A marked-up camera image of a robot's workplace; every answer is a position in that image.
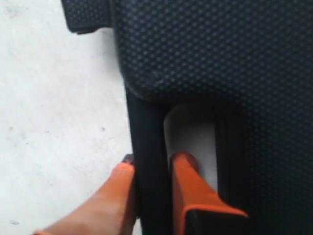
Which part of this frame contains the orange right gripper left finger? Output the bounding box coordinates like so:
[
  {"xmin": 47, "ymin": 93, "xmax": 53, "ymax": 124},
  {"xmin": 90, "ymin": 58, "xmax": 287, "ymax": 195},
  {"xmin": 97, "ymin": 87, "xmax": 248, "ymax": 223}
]
[{"xmin": 33, "ymin": 154, "xmax": 136, "ymax": 235}]

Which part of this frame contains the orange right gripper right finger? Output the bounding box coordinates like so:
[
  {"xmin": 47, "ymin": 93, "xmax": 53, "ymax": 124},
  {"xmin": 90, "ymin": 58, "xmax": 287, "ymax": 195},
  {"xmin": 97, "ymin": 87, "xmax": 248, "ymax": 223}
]
[{"xmin": 171, "ymin": 152, "xmax": 248, "ymax": 235}]

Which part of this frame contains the black plastic tool case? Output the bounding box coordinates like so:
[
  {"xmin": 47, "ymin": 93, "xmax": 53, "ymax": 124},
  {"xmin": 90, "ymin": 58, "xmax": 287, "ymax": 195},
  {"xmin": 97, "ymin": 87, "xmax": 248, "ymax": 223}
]
[{"xmin": 62, "ymin": 0, "xmax": 313, "ymax": 235}]

